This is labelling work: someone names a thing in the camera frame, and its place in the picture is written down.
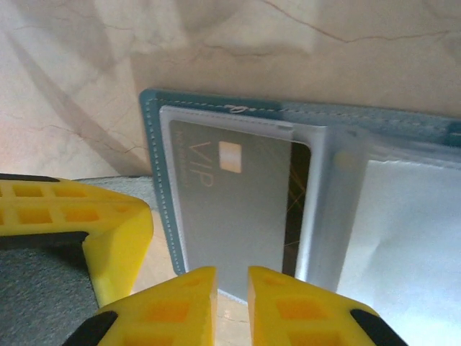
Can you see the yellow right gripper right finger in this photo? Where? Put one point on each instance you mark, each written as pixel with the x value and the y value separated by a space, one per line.
pixel 306 317

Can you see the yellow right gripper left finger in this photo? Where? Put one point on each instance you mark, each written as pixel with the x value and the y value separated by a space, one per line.
pixel 173 317

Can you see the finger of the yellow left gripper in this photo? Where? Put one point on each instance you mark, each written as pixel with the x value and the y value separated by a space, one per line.
pixel 119 245
pixel 90 192

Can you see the teal leather card holder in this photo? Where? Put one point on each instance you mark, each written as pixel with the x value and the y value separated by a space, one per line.
pixel 151 144

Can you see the black gold VIP card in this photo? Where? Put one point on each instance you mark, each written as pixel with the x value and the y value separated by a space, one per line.
pixel 245 216

